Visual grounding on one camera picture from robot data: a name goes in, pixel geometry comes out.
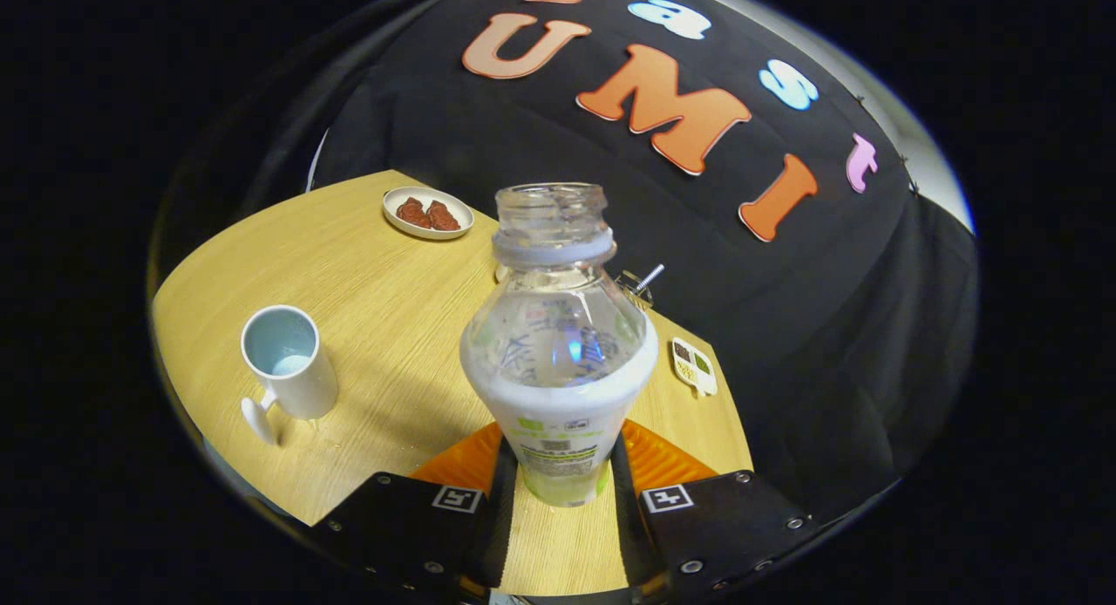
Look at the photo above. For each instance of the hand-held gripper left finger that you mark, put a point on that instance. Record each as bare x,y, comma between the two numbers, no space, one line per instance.
410,526

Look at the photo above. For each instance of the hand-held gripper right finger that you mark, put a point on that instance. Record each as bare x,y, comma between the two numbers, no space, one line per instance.
724,522

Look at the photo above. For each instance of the white cup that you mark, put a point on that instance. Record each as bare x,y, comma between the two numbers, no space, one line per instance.
305,383

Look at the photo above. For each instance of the clear plastic juice bottle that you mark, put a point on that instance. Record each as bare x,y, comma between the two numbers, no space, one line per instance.
558,396

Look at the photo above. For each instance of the white divided dish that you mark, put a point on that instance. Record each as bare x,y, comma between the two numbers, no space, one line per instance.
706,380

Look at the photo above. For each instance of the wooden table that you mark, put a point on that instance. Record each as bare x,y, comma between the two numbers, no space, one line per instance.
384,326

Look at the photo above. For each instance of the black backdrop cloth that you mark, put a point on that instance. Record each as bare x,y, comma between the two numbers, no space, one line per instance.
785,326

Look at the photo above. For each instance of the metal spoon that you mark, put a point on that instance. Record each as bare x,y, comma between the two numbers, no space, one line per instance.
652,275

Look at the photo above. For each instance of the white round plate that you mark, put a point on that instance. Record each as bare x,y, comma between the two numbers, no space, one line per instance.
462,224

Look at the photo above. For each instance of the brown meat piece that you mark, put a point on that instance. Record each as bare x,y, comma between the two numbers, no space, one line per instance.
413,213
443,216

